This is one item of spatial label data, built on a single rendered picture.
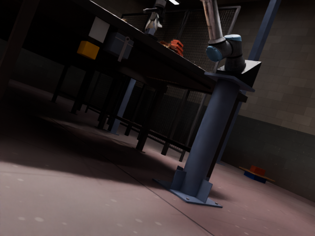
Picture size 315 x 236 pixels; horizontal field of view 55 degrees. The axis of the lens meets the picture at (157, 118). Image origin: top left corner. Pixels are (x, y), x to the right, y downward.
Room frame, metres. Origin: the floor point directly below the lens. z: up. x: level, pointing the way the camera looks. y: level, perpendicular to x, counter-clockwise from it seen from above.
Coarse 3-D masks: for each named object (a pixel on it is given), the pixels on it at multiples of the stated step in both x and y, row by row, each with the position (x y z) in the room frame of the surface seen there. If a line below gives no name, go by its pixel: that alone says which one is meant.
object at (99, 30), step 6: (96, 18) 1.73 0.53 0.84; (96, 24) 1.74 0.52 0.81; (102, 24) 1.76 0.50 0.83; (108, 24) 1.78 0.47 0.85; (90, 30) 1.73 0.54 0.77; (96, 30) 1.75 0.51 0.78; (102, 30) 1.77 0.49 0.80; (90, 36) 1.73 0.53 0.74; (96, 36) 1.75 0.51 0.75; (102, 36) 1.78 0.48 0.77; (102, 42) 1.79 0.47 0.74
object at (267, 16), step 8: (272, 0) 6.34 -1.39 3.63; (280, 0) 6.35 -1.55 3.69; (272, 8) 6.28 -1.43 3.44; (264, 16) 6.38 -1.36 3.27; (272, 16) 6.31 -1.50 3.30; (264, 24) 6.32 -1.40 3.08; (264, 32) 6.27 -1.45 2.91; (256, 40) 6.36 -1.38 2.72; (264, 40) 6.34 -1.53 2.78; (256, 48) 6.30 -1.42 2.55; (256, 56) 6.30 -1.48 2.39; (240, 104) 6.35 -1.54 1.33; (232, 120) 6.31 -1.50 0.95; (224, 144) 6.32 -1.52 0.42
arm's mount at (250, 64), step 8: (248, 64) 2.14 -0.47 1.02; (256, 64) 2.11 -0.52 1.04; (216, 72) 2.18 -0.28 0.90; (224, 72) 2.13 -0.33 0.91; (232, 72) 2.08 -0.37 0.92; (240, 72) 2.05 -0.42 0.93; (248, 72) 2.06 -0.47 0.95; (256, 72) 2.12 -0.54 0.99; (240, 80) 2.02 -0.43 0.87; (248, 80) 2.08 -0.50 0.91
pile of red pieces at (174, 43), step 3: (174, 39) 3.26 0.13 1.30; (171, 42) 3.27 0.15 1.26; (174, 42) 3.25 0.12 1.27; (177, 42) 3.24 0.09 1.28; (174, 45) 3.24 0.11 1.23; (177, 45) 3.23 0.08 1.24; (180, 45) 3.33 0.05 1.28; (177, 48) 3.26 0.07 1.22; (180, 48) 3.31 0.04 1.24; (180, 51) 3.34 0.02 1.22; (180, 54) 3.33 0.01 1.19
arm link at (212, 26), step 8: (200, 0) 1.88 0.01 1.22; (208, 0) 1.85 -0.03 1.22; (216, 0) 1.87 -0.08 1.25; (208, 8) 1.87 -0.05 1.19; (216, 8) 1.88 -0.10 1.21; (208, 16) 1.90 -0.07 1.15; (216, 16) 1.89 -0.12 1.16; (208, 24) 1.93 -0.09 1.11; (216, 24) 1.91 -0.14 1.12; (216, 32) 1.93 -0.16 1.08; (216, 40) 1.95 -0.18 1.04; (224, 40) 1.95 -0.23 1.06; (208, 48) 1.98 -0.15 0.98; (216, 48) 1.95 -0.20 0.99; (224, 48) 1.96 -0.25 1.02; (208, 56) 2.03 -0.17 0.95; (216, 56) 1.96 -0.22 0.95; (224, 56) 1.99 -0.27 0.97
